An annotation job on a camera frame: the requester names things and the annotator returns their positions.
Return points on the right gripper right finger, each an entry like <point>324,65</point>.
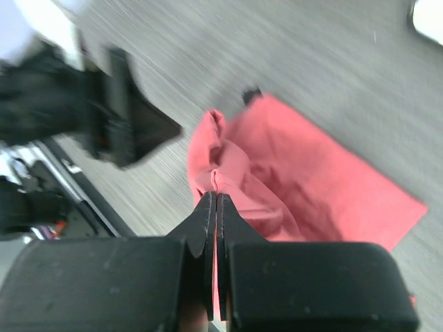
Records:
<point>306,286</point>

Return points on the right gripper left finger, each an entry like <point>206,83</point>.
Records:
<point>116,283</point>

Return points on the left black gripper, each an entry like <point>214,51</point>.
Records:
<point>43,96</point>

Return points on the pink t shirt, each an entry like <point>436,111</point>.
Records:
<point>291,182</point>

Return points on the white dry-erase board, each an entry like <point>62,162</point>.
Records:
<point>426,19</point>

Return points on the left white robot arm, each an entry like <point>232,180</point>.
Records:
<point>50,24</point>

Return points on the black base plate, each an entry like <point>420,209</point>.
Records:
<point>45,196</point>

